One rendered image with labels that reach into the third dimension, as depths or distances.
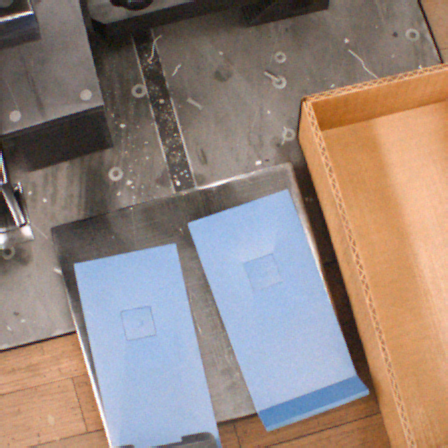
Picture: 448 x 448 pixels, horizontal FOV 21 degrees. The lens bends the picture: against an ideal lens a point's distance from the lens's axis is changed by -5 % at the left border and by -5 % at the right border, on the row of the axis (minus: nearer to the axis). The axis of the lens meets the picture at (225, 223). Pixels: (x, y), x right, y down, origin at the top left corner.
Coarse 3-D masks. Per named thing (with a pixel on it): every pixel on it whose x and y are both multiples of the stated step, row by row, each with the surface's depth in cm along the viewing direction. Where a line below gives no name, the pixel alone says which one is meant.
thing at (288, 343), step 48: (288, 192) 83; (240, 240) 82; (288, 240) 82; (240, 288) 81; (288, 288) 81; (240, 336) 80; (288, 336) 80; (336, 336) 80; (288, 384) 79; (336, 384) 79
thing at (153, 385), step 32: (128, 256) 81; (160, 256) 81; (96, 288) 81; (128, 288) 81; (160, 288) 81; (96, 320) 80; (160, 320) 80; (192, 320) 80; (96, 352) 80; (128, 352) 80; (160, 352) 80; (192, 352) 80; (128, 384) 79; (160, 384) 79; (192, 384) 79; (128, 416) 78; (160, 416) 78; (192, 416) 78
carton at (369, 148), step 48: (336, 96) 80; (384, 96) 82; (432, 96) 85; (336, 144) 86; (384, 144) 86; (432, 144) 86; (336, 192) 78; (384, 192) 85; (432, 192) 85; (336, 240) 82; (384, 240) 84; (432, 240) 84; (384, 288) 83; (432, 288) 83; (384, 336) 75; (432, 336) 82; (384, 384) 77; (432, 384) 81; (432, 432) 80
